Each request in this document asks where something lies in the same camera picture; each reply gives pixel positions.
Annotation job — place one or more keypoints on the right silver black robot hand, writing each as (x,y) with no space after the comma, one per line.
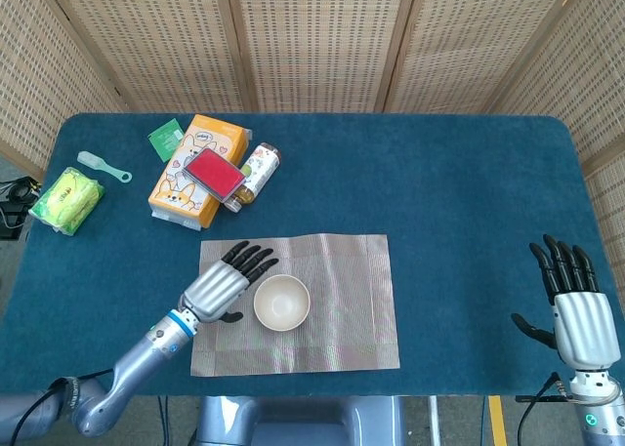
(586,326)

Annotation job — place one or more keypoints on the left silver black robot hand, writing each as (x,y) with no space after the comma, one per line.
(215,290)

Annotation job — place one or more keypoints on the white bowl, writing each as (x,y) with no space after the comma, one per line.
(281,303)

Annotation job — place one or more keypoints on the brown woven placemat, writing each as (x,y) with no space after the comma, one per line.
(342,329)

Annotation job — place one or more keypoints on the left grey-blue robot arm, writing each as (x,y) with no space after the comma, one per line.
(137,353)

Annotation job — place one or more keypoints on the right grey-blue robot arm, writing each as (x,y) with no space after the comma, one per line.
(603,421)

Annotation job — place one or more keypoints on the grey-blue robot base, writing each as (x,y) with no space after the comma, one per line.
(303,421)

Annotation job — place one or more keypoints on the red flat case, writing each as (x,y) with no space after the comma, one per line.
(214,174)

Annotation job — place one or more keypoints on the tea bottle with label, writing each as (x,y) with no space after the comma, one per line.
(261,170)

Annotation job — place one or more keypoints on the orange corgi tissue pack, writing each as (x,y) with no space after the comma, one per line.
(215,133)

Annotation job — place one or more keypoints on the green sachet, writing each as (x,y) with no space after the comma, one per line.
(165,138)

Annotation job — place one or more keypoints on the mint green brush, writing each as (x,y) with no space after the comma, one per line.
(105,169)

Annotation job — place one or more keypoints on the green yellow wipes pack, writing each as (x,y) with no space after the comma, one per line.
(66,199)

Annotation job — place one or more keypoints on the white table leg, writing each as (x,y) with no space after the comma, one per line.
(434,421)

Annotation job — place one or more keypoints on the blue felt table cover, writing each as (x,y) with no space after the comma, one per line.
(439,148)

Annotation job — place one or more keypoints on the bamboo folding screen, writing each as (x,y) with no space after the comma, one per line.
(317,41)

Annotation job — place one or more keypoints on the black table edge bracket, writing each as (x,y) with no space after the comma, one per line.
(539,398)

